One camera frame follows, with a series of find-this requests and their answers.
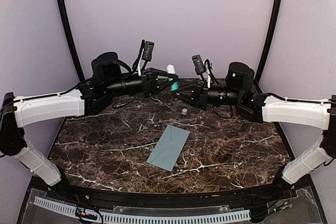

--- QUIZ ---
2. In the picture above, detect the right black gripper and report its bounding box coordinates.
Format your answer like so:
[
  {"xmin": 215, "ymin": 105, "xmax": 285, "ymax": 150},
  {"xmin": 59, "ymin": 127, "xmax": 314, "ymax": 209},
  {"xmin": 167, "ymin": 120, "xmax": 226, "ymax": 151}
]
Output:
[{"xmin": 171, "ymin": 80, "xmax": 243, "ymax": 110}]

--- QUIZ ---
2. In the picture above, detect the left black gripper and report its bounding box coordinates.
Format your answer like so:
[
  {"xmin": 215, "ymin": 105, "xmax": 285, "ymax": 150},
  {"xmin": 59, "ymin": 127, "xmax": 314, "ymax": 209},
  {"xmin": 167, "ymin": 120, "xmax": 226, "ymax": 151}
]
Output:
[{"xmin": 104, "ymin": 67, "xmax": 178, "ymax": 97}]

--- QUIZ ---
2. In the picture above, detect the white green glue stick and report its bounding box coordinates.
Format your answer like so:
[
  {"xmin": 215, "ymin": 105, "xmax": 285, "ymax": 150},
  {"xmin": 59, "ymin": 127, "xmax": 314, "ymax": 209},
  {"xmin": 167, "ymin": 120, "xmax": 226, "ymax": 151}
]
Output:
[{"xmin": 166, "ymin": 64, "xmax": 180, "ymax": 92}]

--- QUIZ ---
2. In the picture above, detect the teal paper envelope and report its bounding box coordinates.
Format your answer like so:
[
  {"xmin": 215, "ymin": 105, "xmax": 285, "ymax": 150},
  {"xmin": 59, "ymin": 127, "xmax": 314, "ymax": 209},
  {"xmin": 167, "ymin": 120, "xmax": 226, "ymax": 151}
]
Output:
[{"xmin": 146, "ymin": 125, "xmax": 190, "ymax": 172}]

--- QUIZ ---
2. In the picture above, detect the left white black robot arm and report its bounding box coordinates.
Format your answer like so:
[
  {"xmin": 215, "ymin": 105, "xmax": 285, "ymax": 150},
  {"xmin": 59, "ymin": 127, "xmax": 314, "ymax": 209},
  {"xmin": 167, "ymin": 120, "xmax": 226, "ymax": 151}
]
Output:
[{"xmin": 1, "ymin": 52, "xmax": 178, "ymax": 201}]

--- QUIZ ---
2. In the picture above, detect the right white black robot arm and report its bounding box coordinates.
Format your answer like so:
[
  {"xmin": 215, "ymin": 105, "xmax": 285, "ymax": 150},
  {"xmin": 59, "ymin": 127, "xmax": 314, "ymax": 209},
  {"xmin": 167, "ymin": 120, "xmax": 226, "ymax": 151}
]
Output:
[{"xmin": 172, "ymin": 62, "xmax": 335, "ymax": 200}]

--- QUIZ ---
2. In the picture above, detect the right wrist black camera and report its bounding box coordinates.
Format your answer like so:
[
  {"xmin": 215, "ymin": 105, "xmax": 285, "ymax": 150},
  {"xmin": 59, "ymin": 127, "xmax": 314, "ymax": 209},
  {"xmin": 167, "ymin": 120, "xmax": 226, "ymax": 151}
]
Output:
[{"xmin": 192, "ymin": 55, "xmax": 206, "ymax": 76}]

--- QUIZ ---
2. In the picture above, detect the wrist black camera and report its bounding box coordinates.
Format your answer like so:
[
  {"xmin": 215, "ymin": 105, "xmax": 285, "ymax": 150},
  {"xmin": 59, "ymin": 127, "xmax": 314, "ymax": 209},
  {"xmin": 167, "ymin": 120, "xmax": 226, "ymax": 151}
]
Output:
[
  {"xmin": 142, "ymin": 41, "xmax": 155, "ymax": 62},
  {"xmin": 192, "ymin": 55, "xmax": 206, "ymax": 76}
]

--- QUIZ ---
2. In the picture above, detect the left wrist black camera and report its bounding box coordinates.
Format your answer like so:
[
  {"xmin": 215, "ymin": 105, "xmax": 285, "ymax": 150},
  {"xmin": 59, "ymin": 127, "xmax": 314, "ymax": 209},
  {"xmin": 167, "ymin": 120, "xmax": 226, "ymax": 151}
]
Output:
[{"xmin": 142, "ymin": 41, "xmax": 155, "ymax": 62}]

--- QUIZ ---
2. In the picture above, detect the black front rail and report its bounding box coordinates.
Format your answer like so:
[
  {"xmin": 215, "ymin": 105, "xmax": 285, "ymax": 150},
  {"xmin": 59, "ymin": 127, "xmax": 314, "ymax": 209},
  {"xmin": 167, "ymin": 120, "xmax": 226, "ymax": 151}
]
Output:
[{"xmin": 47, "ymin": 185, "xmax": 291, "ymax": 209}]

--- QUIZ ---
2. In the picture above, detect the white slotted cable duct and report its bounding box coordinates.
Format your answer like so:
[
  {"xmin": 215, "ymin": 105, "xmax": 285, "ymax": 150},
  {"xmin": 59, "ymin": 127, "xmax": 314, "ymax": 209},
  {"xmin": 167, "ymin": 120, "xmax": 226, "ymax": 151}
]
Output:
[{"xmin": 33, "ymin": 196, "xmax": 250, "ymax": 224}]

